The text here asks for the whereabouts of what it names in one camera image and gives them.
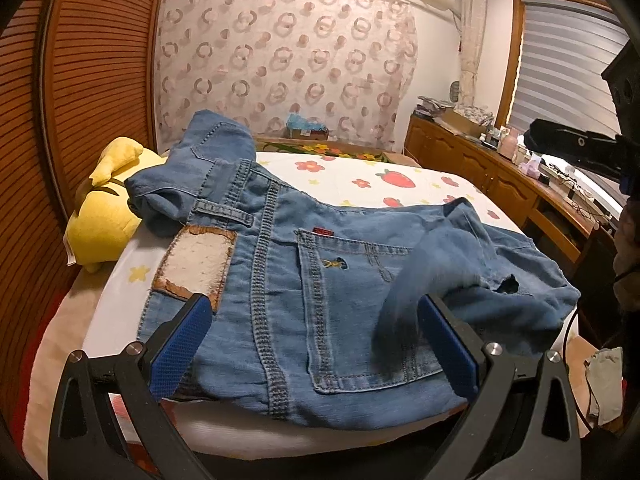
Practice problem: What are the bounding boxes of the open cardboard box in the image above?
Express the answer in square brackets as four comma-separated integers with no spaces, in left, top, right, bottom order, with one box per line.
[435,107,483,137]

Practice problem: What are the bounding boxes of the grey cloth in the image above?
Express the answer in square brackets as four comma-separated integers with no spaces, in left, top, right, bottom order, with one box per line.
[585,347,623,426]

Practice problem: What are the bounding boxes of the stack of folded items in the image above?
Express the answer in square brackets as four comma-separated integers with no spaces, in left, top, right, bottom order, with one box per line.
[414,95,453,118]

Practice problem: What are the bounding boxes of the white fruit print bed sheet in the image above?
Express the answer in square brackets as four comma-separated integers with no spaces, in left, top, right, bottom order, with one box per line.
[22,150,583,480]

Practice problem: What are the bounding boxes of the blue plastic bag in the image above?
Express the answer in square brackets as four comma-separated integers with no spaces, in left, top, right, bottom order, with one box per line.
[286,112,326,133]

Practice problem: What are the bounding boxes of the floral blanket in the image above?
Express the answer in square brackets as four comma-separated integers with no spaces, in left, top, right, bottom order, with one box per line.
[255,135,418,167]

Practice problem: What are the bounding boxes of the circle pattern curtain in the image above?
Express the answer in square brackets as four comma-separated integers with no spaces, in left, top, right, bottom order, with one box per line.
[155,0,418,153]

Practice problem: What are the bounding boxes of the pink tissue pack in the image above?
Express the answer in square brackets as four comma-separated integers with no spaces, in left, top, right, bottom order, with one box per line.
[520,152,543,179]

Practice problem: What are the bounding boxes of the wooden louvered wardrobe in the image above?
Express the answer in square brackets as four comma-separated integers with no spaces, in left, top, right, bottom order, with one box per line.
[0,0,173,411]

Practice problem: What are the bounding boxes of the small cardboard box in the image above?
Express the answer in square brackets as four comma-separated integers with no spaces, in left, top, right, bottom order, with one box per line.
[286,127,331,142]

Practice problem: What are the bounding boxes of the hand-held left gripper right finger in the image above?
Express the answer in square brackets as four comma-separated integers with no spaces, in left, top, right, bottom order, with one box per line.
[417,294,583,480]

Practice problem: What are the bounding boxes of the wooden window frame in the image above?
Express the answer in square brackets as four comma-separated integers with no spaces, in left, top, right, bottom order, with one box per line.
[497,0,626,131]

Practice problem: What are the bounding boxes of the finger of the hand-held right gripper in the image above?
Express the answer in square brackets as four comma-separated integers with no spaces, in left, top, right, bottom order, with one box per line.
[522,118,626,178]

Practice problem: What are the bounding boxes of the blue denim pants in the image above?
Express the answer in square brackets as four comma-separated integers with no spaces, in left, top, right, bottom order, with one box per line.
[124,109,582,432]

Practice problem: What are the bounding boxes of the yellow plush toy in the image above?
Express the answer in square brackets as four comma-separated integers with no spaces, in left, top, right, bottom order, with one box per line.
[64,136,168,275]

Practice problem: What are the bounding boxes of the pink bottle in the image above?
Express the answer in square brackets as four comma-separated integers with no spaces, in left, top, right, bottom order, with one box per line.
[499,126,521,162]

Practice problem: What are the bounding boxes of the wooden sideboard cabinet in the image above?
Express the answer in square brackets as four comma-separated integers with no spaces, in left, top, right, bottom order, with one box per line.
[404,112,631,266]

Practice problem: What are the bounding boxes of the lace covered pipe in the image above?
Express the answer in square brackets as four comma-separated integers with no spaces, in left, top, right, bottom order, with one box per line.
[457,0,488,111]

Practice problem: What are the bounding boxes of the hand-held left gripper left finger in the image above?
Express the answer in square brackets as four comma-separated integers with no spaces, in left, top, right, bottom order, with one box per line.
[47,292,213,480]

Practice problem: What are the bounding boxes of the grey striped window blind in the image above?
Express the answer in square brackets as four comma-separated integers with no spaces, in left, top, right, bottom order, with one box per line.
[510,0,631,136]

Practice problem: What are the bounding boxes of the floral patterned cloth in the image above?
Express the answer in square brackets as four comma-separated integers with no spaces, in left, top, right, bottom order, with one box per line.
[452,102,496,126]

